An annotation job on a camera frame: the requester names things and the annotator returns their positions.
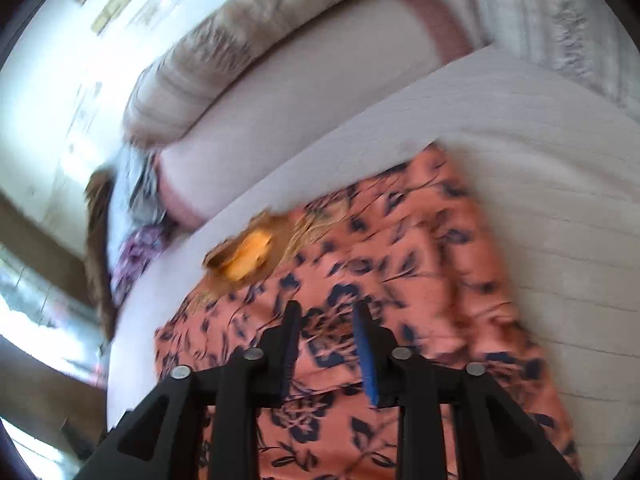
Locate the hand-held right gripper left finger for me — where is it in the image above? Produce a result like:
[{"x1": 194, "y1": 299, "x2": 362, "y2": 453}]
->
[{"x1": 75, "y1": 301, "x2": 302, "y2": 480}]

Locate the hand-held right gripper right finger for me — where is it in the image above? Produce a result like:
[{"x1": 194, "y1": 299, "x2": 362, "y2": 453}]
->
[{"x1": 354, "y1": 302, "x2": 583, "y2": 480}]

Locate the orange floral garment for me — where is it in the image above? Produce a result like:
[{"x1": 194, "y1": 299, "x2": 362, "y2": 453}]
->
[{"x1": 154, "y1": 142, "x2": 583, "y2": 480}]

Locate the purple cloth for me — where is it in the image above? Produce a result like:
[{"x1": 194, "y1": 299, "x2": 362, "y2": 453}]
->
[{"x1": 111, "y1": 225, "x2": 171, "y2": 306}]

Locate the brown cloth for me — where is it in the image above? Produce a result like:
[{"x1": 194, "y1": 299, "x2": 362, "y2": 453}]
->
[{"x1": 84, "y1": 169, "x2": 120, "y2": 338}]

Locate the grey-blue cloth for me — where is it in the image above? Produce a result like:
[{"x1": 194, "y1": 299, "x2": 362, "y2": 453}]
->
[{"x1": 107, "y1": 145, "x2": 168, "y2": 226}]

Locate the window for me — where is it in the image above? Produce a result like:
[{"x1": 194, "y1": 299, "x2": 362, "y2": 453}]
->
[{"x1": 0, "y1": 245, "x2": 106, "y2": 386}]

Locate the pale quilted bed mat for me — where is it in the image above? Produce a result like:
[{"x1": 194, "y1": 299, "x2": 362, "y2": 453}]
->
[{"x1": 106, "y1": 42, "x2": 640, "y2": 480}]

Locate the pink sofa cushion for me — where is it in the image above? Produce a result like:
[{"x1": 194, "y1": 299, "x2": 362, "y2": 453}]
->
[{"x1": 150, "y1": 0, "x2": 481, "y2": 231}]

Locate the striped floral bolster pillow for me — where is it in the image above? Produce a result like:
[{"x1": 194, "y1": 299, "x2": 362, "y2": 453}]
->
[{"x1": 122, "y1": 0, "x2": 436, "y2": 148}]

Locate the wall picture frame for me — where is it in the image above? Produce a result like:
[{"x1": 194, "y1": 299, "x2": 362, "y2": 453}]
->
[{"x1": 90, "y1": 0, "x2": 136, "y2": 35}]

